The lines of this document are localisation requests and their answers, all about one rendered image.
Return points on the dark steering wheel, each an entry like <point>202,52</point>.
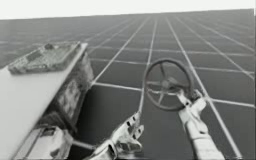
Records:
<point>165,83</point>

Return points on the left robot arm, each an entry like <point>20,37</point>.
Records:
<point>105,150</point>

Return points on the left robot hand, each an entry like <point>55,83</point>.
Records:
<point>128,135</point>

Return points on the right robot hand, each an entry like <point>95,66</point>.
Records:
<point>193,104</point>

